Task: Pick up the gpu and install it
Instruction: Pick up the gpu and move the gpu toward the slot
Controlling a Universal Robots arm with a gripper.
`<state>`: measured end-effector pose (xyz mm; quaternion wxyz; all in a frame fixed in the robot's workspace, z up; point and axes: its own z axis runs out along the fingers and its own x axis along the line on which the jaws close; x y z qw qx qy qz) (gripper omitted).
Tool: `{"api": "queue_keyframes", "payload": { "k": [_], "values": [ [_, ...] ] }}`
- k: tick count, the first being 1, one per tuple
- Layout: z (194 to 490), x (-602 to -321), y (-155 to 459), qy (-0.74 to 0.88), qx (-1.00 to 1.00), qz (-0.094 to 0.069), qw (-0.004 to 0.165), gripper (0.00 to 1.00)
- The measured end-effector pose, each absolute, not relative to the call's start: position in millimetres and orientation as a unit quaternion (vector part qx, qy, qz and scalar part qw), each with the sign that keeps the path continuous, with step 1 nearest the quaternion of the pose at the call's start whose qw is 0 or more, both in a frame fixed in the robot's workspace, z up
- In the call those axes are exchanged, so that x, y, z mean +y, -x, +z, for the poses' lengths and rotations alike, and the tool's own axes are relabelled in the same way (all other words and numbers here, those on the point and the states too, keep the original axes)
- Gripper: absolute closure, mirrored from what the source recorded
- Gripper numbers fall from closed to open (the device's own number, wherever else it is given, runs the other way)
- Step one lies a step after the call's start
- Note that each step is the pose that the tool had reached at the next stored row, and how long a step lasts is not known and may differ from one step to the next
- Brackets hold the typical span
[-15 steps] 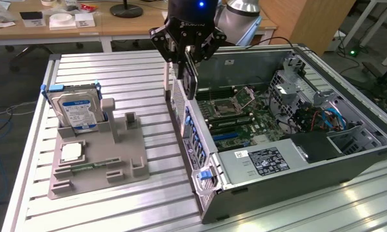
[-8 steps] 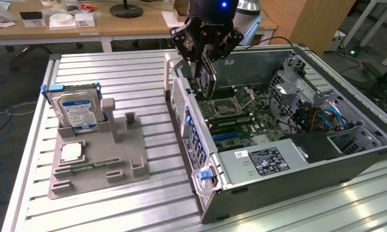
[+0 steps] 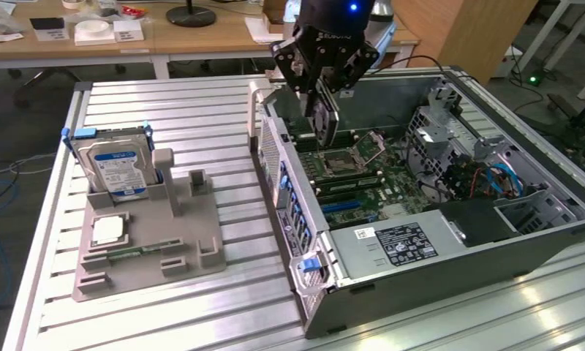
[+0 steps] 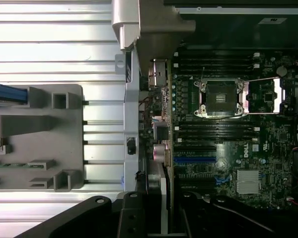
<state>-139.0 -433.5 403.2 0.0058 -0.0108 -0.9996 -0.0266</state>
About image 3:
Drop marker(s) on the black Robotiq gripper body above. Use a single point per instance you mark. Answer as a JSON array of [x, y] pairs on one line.
[[331, 22]]

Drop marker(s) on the graphics card with metal bracket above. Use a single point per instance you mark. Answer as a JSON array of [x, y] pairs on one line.
[[326, 120]]

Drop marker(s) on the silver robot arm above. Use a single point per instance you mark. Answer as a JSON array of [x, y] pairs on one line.
[[386, 34]]

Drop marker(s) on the white paper stack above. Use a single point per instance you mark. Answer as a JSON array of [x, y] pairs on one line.
[[261, 31]]

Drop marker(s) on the brown cardboard box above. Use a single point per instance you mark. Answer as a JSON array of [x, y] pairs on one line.
[[275, 11]]

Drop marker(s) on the wooden desk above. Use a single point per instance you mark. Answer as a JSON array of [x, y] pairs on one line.
[[201, 40]]

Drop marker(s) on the metal socket cover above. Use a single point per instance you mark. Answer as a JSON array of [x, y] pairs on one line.
[[371, 144]]

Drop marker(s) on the black round lamp base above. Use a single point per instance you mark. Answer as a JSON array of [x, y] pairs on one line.
[[190, 17]]

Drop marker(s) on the tall metal disk bay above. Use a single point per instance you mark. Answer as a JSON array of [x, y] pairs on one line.
[[434, 139]]

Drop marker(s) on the CPU socket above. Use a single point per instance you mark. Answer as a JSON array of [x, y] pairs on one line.
[[339, 162]]

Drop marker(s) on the green RAM stick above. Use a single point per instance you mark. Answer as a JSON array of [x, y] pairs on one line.
[[346, 184], [137, 251]]

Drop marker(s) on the blue card retention clip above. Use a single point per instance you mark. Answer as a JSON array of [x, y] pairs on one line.
[[286, 182], [303, 228], [299, 213], [293, 197]]

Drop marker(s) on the green motherboard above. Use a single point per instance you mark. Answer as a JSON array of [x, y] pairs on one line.
[[371, 190]]

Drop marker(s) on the white labelled box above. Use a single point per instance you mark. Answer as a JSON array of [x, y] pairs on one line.
[[127, 32]]

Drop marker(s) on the red packet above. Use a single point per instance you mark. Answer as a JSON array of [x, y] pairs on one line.
[[133, 11]]

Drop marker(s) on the device with green light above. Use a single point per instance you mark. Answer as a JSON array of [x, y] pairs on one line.
[[534, 78]]

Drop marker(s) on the blue expansion slot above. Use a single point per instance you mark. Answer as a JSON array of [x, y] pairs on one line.
[[342, 207]]

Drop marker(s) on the white box with tape roll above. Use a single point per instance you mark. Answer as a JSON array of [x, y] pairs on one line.
[[93, 33]]

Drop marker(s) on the hard disk in blue carrier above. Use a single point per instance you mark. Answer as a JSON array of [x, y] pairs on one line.
[[118, 168]]

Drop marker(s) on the black equipment stand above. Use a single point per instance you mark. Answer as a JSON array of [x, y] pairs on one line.
[[581, 120]]

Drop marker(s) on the white tape roll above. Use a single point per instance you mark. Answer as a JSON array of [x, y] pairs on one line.
[[73, 3]]

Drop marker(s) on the black and white box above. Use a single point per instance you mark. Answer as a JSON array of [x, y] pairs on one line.
[[49, 29]]

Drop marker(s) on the grey power supply unit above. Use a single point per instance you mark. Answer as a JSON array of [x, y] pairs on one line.
[[357, 256]]

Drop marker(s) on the black chair base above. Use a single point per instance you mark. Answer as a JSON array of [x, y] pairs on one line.
[[34, 84]]

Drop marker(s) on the low metal disk bay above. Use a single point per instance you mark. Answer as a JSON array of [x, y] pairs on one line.
[[537, 208]]

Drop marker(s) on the grey parts rack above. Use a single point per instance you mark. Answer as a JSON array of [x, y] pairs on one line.
[[146, 226]]

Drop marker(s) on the blue case latch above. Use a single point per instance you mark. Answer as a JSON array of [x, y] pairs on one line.
[[307, 265]]

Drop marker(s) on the silver CPU chip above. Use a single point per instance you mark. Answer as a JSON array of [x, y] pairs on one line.
[[111, 230]]

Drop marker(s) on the white paper card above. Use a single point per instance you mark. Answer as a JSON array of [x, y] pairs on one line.
[[5, 37]]

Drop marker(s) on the dark grey PC case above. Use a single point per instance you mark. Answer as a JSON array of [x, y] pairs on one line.
[[419, 292]]

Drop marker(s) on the white table frame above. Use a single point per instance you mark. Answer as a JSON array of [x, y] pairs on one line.
[[557, 29]]

